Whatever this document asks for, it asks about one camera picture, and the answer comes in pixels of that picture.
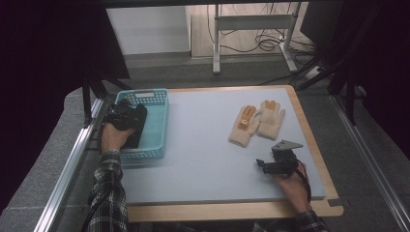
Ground right hand-held gripper black cable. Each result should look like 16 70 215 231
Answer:
294 158 312 202

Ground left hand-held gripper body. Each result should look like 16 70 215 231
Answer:
104 99 143 131

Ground black floor cables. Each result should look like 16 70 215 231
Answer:
206 3 318 56

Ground white board panel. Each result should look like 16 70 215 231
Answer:
105 6 191 56

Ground left hand-held gripper black cable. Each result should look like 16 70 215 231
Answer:
81 185 109 232

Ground white metal stand frame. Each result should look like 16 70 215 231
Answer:
212 3 299 75

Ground aluminium rail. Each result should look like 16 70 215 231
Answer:
330 95 410 232
33 98 104 232

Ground grey foam mat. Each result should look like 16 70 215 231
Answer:
120 87 327 205

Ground dark curtain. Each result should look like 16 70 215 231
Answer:
0 0 131 212
351 0 410 162

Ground black tripod stand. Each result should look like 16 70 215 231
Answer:
289 0 388 128
81 74 133 129

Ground beige glove with orange fingers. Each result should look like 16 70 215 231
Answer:
228 104 261 148

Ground person's right hand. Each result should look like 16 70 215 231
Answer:
274 162 313 214

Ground hand-held gripper black cable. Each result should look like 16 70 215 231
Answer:
81 185 109 232
294 158 312 202

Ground beige glove with orange fingertips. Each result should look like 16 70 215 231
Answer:
256 100 286 141

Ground black glove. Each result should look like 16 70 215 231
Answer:
124 102 149 150

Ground turquoise plastic basket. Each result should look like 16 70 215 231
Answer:
105 88 169 165

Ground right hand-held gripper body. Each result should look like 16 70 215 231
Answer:
270 139 305 178

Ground white power strip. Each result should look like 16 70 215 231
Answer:
304 66 322 80

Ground person's left hand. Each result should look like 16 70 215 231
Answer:
100 122 136 155

